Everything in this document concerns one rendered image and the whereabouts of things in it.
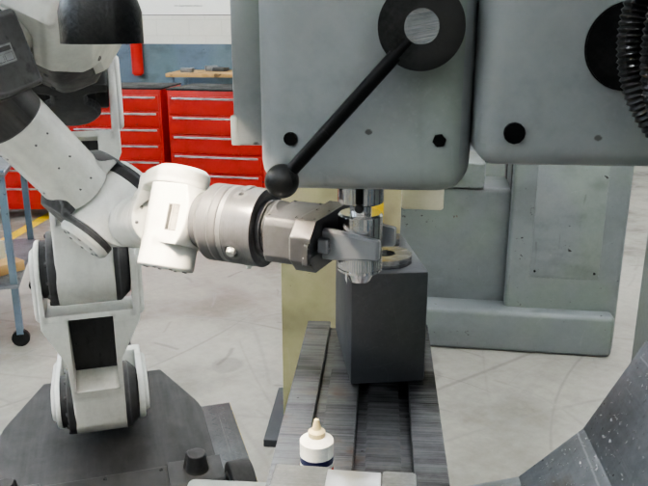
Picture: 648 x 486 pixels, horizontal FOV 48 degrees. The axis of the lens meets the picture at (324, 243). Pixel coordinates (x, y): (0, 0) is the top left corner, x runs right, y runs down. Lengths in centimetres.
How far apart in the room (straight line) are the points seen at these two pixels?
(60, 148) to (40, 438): 92
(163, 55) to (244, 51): 943
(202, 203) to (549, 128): 37
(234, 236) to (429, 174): 24
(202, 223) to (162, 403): 111
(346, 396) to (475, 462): 158
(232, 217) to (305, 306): 189
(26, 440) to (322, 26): 136
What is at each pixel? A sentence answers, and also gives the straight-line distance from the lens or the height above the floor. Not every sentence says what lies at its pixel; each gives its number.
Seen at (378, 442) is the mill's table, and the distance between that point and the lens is 105.
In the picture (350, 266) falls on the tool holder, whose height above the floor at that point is 122.
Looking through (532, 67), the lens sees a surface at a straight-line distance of 64.
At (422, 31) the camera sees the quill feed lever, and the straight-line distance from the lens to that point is 61.
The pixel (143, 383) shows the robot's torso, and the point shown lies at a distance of 165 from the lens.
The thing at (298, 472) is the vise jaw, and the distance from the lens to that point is 79.
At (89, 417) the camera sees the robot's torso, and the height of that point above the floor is 67.
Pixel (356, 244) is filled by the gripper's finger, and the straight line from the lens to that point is 74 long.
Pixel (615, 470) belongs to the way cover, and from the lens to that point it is 98.
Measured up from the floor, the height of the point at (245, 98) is 139.
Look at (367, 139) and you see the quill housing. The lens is 65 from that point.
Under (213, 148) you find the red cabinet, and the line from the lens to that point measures 545.
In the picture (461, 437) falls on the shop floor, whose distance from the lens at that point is 284.
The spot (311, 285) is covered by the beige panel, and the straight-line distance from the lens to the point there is 263.
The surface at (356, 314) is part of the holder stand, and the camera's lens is 115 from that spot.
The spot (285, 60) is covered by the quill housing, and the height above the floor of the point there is 143.
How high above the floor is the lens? 146
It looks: 17 degrees down
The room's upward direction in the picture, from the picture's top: straight up
